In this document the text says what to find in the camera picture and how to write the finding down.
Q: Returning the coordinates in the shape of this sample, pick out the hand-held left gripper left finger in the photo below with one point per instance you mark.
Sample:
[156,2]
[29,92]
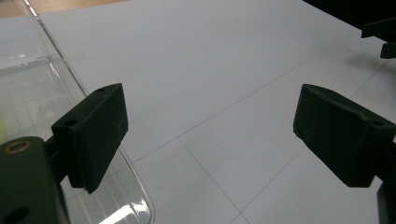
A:
[93,133]

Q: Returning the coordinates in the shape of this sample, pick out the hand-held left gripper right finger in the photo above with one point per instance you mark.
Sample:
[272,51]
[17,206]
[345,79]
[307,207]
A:
[339,137]

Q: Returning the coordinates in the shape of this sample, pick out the clear plastic tray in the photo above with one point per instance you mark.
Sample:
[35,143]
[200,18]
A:
[31,93]

